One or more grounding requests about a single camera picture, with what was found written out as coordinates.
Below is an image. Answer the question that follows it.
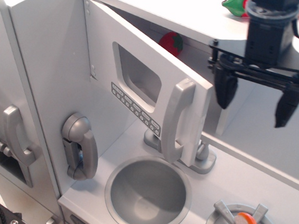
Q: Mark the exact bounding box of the grey toy faucet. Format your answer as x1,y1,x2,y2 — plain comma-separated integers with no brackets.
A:
143,130,217,174

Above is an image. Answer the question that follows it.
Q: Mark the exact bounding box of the grey toy telephone handset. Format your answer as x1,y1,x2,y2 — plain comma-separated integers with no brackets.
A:
61,112,98,181

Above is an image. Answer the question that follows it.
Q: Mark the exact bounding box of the red toy chili pepper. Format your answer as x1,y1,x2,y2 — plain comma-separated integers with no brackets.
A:
222,0,299,23

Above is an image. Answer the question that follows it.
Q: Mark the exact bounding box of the grey ice dispenser panel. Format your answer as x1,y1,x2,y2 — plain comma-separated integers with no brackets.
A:
0,140,33,187

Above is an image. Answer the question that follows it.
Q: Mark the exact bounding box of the red toy strawberry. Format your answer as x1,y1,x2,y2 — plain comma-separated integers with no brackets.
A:
158,31,183,57

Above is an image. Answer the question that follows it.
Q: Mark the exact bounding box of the white toy kitchen cabinet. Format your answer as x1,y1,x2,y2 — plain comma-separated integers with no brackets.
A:
0,0,299,224

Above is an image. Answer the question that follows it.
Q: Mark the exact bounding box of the grey toy microwave door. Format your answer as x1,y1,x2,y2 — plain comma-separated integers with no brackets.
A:
83,0,212,166

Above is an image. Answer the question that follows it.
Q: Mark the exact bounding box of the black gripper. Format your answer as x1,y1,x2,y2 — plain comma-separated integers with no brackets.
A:
209,19,299,128

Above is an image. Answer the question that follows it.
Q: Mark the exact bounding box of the grey round sink bowl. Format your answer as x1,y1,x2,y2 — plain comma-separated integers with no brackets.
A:
104,156,192,224

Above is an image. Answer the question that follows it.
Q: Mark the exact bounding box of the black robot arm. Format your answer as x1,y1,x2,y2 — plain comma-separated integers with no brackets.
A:
208,0,299,128

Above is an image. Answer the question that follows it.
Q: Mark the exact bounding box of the grey fridge door handle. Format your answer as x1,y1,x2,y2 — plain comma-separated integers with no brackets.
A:
3,105,36,167

